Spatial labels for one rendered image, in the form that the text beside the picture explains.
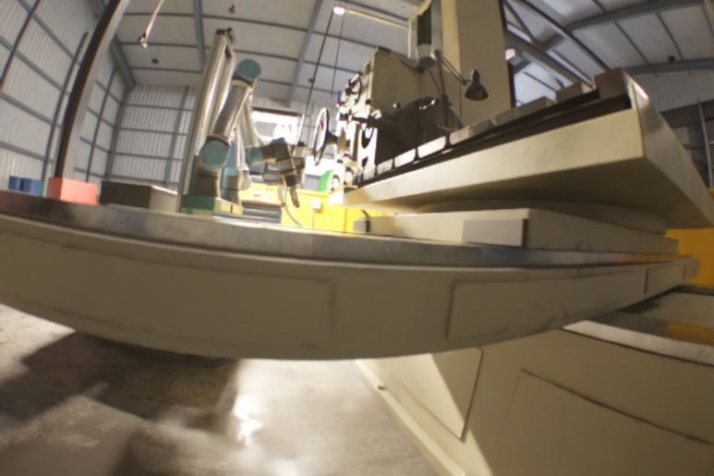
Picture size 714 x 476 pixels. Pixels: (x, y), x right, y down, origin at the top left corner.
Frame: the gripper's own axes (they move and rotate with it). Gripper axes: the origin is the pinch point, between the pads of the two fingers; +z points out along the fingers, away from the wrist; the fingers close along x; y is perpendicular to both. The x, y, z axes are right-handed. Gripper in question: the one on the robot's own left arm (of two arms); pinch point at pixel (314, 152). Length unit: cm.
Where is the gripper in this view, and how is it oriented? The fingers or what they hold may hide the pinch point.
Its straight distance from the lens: 205.9
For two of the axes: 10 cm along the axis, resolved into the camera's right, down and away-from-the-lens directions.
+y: -0.1, -9.3, 3.8
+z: 9.4, 1.2, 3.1
